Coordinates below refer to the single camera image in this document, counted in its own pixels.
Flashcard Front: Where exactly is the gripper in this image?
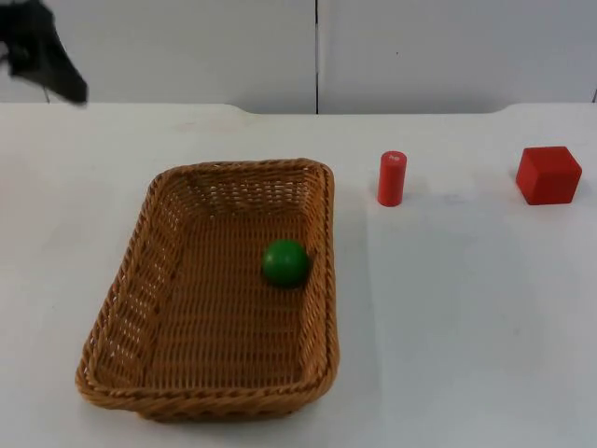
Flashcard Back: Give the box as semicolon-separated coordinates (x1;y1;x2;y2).
0;0;90;107

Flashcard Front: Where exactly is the pale brown wicker basket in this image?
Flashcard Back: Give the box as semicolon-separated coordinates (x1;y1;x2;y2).
75;157;342;425

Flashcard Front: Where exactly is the red cylinder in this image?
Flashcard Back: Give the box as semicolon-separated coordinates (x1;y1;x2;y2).
376;149;410;207

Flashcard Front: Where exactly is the green ball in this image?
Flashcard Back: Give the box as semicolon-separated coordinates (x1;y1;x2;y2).
261;238;312;289

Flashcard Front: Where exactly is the red cube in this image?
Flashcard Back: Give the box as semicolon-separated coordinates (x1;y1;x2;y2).
515;146;584;206

